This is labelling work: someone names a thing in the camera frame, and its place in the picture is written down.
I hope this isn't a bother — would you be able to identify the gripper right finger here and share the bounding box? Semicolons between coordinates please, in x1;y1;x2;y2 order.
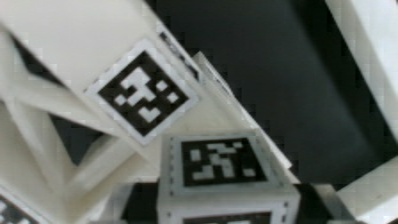
313;184;363;224

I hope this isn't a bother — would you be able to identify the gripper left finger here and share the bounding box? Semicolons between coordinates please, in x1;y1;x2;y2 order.
95;184;134;224

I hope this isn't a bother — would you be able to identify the white tagged nut cube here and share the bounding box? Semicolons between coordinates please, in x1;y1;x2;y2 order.
157;132;301;224

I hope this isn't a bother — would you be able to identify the white chair back frame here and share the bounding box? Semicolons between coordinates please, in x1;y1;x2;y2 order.
0;0;294;224

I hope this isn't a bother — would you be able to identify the white U-shaped fence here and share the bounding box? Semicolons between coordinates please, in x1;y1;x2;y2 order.
324;0;398;224

